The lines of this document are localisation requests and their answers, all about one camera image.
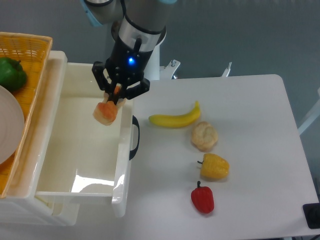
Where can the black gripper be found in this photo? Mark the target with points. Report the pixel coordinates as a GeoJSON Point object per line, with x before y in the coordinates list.
{"type": "Point", "coordinates": [125, 66]}

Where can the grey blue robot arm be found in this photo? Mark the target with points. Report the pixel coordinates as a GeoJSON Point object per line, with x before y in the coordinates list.
{"type": "Point", "coordinates": [142, 24]}

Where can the white open upper drawer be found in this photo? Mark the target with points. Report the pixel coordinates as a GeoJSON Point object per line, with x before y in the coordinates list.
{"type": "Point", "coordinates": [87, 162]}

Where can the round bread roll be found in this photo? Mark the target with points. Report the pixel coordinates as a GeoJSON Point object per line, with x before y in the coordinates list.
{"type": "Point", "coordinates": [204, 136]}

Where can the white drawer cabinet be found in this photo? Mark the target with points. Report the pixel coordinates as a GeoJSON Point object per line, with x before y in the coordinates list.
{"type": "Point", "coordinates": [21, 206]}

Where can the yellow banana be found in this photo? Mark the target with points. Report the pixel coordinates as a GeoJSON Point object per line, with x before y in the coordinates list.
{"type": "Point", "coordinates": [176, 121]}

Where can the orange woven basket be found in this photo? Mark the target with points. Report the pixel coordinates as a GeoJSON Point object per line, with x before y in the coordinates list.
{"type": "Point", "coordinates": [32, 52]}

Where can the green bell pepper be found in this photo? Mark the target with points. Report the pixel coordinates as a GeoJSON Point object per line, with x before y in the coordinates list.
{"type": "Point", "coordinates": [12, 74]}

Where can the beige plate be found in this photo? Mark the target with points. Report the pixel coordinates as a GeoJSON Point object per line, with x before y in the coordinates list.
{"type": "Point", "coordinates": [12, 124]}

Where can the yellow bell pepper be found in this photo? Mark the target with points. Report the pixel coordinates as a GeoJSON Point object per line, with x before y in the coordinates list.
{"type": "Point", "coordinates": [213, 166]}

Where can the red bell pepper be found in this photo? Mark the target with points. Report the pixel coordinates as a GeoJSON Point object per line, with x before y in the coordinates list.
{"type": "Point", "coordinates": [203, 199]}

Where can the black device at edge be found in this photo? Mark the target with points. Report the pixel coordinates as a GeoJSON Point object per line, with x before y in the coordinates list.
{"type": "Point", "coordinates": [312, 215]}

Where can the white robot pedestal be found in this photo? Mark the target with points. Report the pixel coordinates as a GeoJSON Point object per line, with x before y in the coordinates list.
{"type": "Point", "coordinates": [152, 69]}

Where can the white table clamp bracket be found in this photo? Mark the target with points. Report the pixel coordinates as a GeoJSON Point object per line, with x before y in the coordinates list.
{"type": "Point", "coordinates": [168, 72]}

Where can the black drawer handle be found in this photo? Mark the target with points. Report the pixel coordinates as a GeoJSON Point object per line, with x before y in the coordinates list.
{"type": "Point", "coordinates": [135, 140]}

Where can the white frame at right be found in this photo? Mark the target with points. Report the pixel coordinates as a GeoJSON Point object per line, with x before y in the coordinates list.
{"type": "Point", "coordinates": [310, 116]}

